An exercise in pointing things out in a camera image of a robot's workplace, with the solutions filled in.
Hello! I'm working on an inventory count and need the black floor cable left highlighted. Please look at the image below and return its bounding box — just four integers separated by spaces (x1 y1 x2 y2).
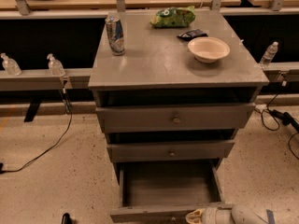
0 77 74 175

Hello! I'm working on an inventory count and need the grey wooden drawer cabinet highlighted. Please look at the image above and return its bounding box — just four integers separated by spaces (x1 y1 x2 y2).
88 9 270 185

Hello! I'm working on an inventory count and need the green chip bag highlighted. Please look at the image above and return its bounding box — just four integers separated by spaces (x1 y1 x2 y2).
149 6 195 28

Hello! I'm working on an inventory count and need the grey top drawer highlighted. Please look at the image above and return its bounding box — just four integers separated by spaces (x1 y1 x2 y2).
96 103 254 133

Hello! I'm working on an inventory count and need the silver blue drink can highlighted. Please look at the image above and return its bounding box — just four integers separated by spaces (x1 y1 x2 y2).
106 16 125 55

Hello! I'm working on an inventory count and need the grey middle drawer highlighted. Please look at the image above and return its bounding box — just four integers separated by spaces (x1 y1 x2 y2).
107 140 235 163

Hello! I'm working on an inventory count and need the clear pump bottle far left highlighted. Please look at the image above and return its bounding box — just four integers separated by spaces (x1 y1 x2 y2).
1 53 21 76

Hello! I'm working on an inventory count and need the grey drawer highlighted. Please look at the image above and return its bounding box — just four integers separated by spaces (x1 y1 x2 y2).
107 140 235 163
96 103 254 133
110 160 230 223

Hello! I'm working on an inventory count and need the clear water bottle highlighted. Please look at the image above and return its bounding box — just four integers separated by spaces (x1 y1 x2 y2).
260 41 278 68

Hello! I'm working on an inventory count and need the white bowl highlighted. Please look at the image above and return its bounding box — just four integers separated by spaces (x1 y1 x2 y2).
188 36 230 63

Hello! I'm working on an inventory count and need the black object bottom edge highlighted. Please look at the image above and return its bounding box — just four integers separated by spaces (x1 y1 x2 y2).
61 213 72 224

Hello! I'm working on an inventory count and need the black cable right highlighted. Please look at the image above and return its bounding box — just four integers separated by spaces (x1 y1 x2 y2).
261 81 299 161

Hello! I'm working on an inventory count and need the clear pump bottle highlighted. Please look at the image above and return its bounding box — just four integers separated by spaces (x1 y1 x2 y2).
1 53 21 76
47 53 65 77

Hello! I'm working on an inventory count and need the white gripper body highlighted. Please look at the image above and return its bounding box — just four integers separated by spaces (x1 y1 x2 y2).
202 207 234 224

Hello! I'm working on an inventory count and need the dark blue snack packet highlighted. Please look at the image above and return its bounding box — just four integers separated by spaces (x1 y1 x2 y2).
178 29 207 41

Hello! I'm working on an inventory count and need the grey bottom drawer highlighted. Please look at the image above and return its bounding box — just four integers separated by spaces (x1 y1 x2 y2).
110 160 230 223

